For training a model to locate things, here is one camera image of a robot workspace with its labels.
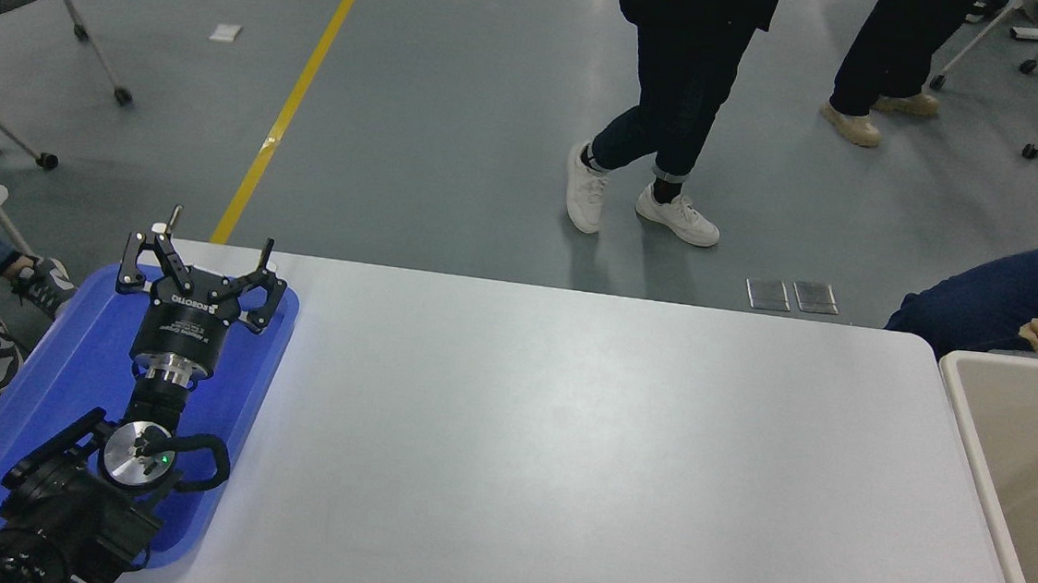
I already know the person in blue trousers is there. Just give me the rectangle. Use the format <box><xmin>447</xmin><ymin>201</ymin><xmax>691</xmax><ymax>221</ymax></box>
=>
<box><xmin>882</xmin><ymin>193</ymin><xmax>1038</xmax><ymax>369</ymax></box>

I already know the person with tan shoes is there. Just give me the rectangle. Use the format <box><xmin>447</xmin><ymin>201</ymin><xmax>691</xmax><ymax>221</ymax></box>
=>
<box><xmin>816</xmin><ymin>0</ymin><xmax>983</xmax><ymax>157</ymax></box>

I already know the person with white shoes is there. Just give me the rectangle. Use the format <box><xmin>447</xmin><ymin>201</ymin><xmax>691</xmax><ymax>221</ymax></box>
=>
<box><xmin>561</xmin><ymin>0</ymin><xmax>790</xmax><ymax>254</ymax></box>

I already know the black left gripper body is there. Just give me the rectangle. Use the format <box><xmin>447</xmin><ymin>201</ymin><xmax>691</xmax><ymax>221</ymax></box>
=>
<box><xmin>128</xmin><ymin>275</ymin><xmax>245</xmax><ymax>374</ymax></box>

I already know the seated person with grey shoes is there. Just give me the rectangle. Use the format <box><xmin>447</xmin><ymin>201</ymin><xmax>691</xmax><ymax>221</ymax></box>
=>
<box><xmin>0</xmin><ymin>0</ymin><xmax>99</xmax><ymax>401</ymax></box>

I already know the blue plastic tray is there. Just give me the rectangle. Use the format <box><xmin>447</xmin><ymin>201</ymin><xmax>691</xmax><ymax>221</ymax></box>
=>
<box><xmin>0</xmin><ymin>252</ymin><xmax>303</xmax><ymax>581</ymax></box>

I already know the metal floor plate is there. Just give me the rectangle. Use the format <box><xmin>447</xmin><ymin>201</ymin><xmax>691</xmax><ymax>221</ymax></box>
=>
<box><xmin>791</xmin><ymin>280</ymin><xmax>841</xmax><ymax>316</ymax></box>
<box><xmin>743</xmin><ymin>277</ymin><xmax>793</xmax><ymax>313</ymax></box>

